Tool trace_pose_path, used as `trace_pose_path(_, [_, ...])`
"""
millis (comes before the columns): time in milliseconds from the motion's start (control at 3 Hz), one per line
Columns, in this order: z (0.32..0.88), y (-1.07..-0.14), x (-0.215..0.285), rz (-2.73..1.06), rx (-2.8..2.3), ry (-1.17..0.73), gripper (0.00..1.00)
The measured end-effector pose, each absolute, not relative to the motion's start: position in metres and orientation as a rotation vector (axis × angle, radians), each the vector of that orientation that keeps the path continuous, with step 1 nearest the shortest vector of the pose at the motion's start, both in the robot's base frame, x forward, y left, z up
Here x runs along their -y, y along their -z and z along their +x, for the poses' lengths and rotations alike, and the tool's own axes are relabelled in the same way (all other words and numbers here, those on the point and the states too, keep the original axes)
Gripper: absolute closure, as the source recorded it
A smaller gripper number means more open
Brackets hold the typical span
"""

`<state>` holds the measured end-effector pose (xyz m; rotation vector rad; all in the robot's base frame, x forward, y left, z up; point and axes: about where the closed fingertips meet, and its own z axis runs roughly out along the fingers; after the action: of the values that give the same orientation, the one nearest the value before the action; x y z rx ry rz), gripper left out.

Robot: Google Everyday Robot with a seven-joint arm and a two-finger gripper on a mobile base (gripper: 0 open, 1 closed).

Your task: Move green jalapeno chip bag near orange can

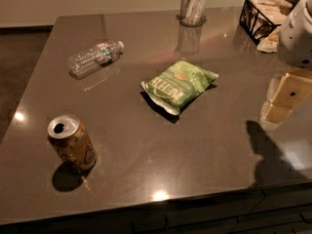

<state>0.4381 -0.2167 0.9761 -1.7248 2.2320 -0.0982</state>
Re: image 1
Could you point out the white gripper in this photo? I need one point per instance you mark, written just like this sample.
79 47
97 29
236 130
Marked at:
296 38

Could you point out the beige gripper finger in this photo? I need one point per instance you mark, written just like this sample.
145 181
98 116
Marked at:
275 114

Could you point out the green jalapeno chip bag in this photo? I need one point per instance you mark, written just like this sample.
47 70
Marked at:
178 85

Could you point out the orange soda can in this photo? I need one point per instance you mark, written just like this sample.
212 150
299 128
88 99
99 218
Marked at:
70 139

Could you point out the clear plastic water bottle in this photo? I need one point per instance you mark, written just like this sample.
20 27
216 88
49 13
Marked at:
92 60

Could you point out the black wire basket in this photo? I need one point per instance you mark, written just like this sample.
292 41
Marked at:
261 17

